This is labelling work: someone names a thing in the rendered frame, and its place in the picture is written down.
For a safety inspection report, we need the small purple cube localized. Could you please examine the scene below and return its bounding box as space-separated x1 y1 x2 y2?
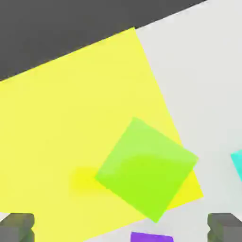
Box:
130 231 174 242

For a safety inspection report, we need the small lime green cube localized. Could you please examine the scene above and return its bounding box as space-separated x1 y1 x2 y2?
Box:
94 116 199 224

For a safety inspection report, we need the large yellow box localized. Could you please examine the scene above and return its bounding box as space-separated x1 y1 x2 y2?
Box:
0 26 205 242

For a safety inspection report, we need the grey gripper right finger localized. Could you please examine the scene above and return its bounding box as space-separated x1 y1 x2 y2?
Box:
207 212 242 242

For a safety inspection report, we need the small cyan cube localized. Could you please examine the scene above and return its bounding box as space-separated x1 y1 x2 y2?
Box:
230 149 242 182

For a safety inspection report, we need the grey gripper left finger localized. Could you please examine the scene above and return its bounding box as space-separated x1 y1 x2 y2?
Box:
0 212 35 242

